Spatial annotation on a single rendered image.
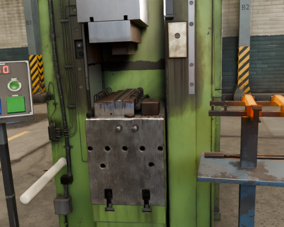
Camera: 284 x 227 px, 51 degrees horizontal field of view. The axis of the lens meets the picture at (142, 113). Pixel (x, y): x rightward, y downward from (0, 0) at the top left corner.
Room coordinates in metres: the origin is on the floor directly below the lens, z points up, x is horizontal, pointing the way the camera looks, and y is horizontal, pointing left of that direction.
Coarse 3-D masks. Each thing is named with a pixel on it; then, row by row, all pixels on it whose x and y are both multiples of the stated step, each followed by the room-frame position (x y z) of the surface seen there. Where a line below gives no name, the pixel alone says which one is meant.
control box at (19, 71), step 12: (0, 72) 1.40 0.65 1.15; (12, 72) 1.41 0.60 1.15; (24, 72) 1.43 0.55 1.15; (0, 84) 1.37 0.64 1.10; (24, 84) 1.40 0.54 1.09; (0, 96) 1.34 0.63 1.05; (12, 96) 1.35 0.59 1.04; (24, 96) 1.37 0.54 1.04; (0, 120) 1.32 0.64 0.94; (12, 120) 1.35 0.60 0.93; (24, 120) 1.38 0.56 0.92
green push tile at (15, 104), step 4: (20, 96) 1.35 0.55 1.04; (8, 100) 1.33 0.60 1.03; (12, 100) 1.34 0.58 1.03; (16, 100) 1.34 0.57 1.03; (20, 100) 1.34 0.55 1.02; (24, 100) 1.36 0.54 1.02; (8, 104) 1.32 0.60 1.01; (12, 104) 1.33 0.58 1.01; (16, 104) 1.33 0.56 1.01; (20, 104) 1.33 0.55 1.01; (24, 104) 1.34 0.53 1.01; (8, 108) 1.31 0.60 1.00; (12, 108) 1.32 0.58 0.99; (16, 108) 1.32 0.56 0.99; (20, 108) 1.33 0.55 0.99; (24, 108) 1.33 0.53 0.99; (8, 112) 1.30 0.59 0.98; (12, 112) 1.31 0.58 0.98; (16, 112) 1.32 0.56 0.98
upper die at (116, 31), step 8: (88, 24) 1.45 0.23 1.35; (96, 24) 1.45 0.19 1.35; (104, 24) 1.44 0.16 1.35; (112, 24) 1.44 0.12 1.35; (120, 24) 1.43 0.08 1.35; (128, 24) 1.43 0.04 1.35; (136, 24) 1.65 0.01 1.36; (88, 32) 1.45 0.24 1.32; (96, 32) 1.45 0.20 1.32; (104, 32) 1.44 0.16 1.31; (112, 32) 1.44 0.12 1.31; (120, 32) 1.43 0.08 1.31; (128, 32) 1.43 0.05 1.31; (136, 32) 1.63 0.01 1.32; (96, 40) 1.45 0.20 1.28; (104, 40) 1.44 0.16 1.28; (112, 40) 1.44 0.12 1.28; (120, 40) 1.43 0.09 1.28; (128, 40) 1.43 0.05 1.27; (136, 40) 1.62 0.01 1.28
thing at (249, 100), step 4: (244, 96) 1.27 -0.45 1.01; (248, 96) 1.24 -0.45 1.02; (244, 100) 1.27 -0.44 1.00; (248, 100) 1.14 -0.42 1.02; (252, 100) 1.14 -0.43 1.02; (248, 104) 1.07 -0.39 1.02; (252, 104) 1.00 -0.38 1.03; (256, 104) 1.05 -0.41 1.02; (248, 108) 1.00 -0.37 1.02; (252, 108) 0.94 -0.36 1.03; (256, 108) 0.94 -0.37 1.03; (260, 108) 0.93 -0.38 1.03; (248, 112) 1.00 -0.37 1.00; (252, 112) 1.00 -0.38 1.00; (256, 112) 0.92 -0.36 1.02; (260, 112) 0.99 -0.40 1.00; (252, 116) 0.99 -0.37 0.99; (256, 116) 0.92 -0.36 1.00; (252, 120) 0.93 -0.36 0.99; (256, 120) 0.92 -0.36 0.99; (260, 120) 0.93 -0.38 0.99
